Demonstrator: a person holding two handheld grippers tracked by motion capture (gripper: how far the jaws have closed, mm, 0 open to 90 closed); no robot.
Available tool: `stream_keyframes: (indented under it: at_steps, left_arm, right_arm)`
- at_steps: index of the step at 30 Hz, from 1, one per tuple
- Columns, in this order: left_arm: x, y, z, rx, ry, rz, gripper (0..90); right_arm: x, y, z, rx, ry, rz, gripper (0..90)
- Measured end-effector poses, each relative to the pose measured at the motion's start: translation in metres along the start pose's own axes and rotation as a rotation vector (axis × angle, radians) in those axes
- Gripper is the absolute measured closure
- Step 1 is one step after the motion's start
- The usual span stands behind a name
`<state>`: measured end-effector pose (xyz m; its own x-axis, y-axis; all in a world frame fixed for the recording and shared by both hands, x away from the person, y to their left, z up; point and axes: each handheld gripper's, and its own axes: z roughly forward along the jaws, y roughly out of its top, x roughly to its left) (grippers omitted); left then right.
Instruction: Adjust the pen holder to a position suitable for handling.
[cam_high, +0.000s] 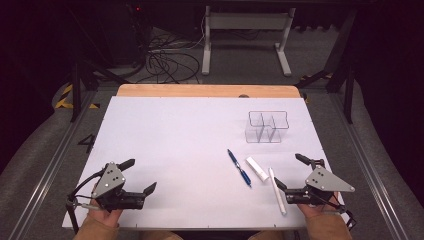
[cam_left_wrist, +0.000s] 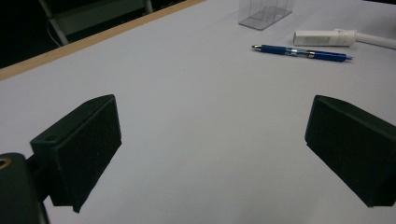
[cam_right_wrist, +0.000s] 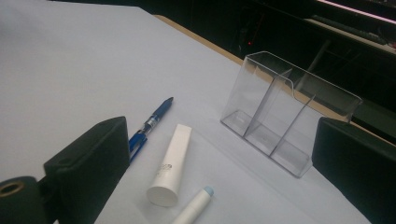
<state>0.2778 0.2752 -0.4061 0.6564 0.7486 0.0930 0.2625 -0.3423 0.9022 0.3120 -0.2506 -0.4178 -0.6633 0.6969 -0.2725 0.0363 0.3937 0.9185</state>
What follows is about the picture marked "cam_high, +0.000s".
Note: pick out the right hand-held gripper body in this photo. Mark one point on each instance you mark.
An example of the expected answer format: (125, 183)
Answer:
(325, 181)

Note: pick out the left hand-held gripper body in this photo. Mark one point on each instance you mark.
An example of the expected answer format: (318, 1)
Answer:
(108, 180)

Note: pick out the white pen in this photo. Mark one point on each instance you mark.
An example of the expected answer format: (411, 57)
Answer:
(277, 191)

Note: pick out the short white stick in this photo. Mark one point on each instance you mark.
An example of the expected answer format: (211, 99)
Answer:
(257, 169)

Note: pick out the blue pen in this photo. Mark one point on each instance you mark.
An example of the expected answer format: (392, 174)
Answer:
(240, 168)

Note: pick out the clear plastic pen holder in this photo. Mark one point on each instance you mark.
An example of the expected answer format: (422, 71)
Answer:
(266, 128)

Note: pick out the person's right hand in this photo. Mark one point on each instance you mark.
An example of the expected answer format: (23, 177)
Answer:
(311, 211)

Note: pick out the person's left hand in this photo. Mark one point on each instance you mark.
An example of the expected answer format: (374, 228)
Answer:
(106, 216)

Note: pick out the white table cover sheet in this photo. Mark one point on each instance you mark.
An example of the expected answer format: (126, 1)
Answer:
(166, 146)

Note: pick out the person's left leg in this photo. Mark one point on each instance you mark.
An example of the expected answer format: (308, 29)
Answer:
(160, 235)

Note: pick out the person's leg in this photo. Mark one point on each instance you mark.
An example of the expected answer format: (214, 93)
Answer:
(270, 235)
(160, 235)

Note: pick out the person's right leg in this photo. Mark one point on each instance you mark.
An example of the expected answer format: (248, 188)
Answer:
(270, 235)

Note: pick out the black metal stand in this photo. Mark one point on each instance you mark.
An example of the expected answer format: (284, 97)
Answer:
(76, 90)
(348, 93)

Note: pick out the yellow black hazard tape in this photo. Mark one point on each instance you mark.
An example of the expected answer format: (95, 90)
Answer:
(63, 100)

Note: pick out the black equipment case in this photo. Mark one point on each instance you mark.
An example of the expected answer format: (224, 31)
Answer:
(128, 30)

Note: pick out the aluminium floor rail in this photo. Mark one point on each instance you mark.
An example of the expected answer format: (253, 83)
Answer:
(366, 166)
(50, 173)

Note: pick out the white metal desk frame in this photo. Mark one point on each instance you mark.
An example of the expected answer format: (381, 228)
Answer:
(246, 20)

